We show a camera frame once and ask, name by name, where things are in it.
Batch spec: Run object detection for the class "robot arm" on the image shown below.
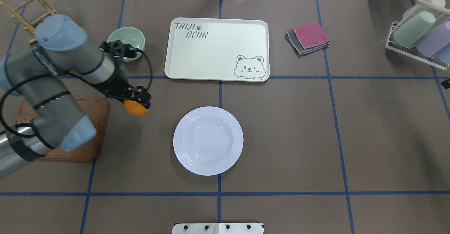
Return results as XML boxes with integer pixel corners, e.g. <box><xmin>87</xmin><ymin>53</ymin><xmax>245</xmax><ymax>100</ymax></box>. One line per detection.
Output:
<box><xmin>0</xmin><ymin>14</ymin><xmax>151</xmax><ymax>177</ymax></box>

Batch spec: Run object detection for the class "white round plate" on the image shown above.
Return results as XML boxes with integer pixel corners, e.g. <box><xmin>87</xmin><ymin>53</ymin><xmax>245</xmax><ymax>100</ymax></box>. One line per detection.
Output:
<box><xmin>173</xmin><ymin>106</ymin><xmax>244</xmax><ymax>176</ymax></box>

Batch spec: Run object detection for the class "white wire cup rack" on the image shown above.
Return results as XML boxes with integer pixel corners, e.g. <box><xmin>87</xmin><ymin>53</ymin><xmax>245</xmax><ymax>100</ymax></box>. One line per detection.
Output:
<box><xmin>385</xmin><ymin>0</ymin><xmax>449</xmax><ymax>70</ymax></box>

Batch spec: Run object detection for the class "green cup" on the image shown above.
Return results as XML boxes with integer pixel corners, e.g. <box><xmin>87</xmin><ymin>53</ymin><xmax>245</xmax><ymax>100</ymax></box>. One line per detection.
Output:
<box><xmin>393</xmin><ymin>11</ymin><xmax>436</xmax><ymax>48</ymax></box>

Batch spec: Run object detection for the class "orange fruit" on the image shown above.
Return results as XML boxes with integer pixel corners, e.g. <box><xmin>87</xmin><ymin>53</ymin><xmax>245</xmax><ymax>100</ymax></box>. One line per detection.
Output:
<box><xmin>123</xmin><ymin>100</ymin><xmax>148</xmax><ymax>116</ymax></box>

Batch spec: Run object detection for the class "beige cup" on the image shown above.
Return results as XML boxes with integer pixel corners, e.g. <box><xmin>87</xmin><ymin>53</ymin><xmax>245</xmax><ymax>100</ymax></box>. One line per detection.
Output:
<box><xmin>403</xmin><ymin>0</ymin><xmax>446</xmax><ymax>18</ymax></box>

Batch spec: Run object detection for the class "green bowl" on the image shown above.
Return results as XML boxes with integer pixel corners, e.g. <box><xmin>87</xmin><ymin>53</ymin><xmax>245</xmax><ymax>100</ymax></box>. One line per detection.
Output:
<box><xmin>107</xmin><ymin>27</ymin><xmax>145</xmax><ymax>51</ymax></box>

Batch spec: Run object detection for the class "wooden rack handle rod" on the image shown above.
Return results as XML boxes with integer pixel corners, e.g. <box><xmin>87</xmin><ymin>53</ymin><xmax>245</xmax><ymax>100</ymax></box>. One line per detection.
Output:
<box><xmin>415</xmin><ymin>0</ymin><xmax>450</xmax><ymax>15</ymax></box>

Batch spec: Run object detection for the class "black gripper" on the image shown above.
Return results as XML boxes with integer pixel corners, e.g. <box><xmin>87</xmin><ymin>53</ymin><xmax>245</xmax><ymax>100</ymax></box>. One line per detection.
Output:
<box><xmin>100</xmin><ymin>40</ymin><xmax>152</xmax><ymax>109</ymax></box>

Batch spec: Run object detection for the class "blue cup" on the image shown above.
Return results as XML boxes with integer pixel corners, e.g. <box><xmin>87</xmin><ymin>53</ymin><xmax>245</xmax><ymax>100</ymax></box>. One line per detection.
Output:
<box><xmin>437</xmin><ymin>44</ymin><xmax>450</xmax><ymax>64</ymax></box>

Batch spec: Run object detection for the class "grey cloth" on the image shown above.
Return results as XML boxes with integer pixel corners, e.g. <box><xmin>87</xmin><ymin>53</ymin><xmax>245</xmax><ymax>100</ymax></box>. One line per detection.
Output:
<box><xmin>286</xmin><ymin>29</ymin><xmax>330</xmax><ymax>56</ymax></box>

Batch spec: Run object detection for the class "purple cup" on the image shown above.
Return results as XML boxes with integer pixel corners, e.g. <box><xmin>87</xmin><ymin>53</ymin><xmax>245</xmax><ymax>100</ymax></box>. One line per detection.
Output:
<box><xmin>415</xmin><ymin>21</ymin><xmax>450</xmax><ymax>57</ymax></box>

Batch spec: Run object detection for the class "pink cloth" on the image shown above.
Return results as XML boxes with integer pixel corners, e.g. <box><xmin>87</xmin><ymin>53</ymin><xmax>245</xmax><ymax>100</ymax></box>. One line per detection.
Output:
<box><xmin>293</xmin><ymin>21</ymin><xmax>330</xmax><ymax>49</ymax></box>

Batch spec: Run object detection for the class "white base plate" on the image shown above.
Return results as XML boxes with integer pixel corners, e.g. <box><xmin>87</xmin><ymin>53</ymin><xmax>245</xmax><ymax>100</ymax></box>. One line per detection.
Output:
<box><xmin>172</xmin><ymin>222</ymin><xmax>265</xmax><ymax>234</ymax></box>

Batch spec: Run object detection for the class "wooden dish rack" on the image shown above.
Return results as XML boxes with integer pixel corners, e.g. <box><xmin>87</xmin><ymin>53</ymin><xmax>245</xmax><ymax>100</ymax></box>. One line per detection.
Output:
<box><xmin>0</xmin><ymin>0</ymin><xmax>59</xmax><ymax>36</ymax></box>

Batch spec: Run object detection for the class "wooden cutting board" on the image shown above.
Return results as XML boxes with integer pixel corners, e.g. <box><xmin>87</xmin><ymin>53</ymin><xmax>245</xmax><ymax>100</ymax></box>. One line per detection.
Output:
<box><xmin>15</xmin><ymin>97</ymin><xmax>111</xmax><ymax>163</ymax></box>

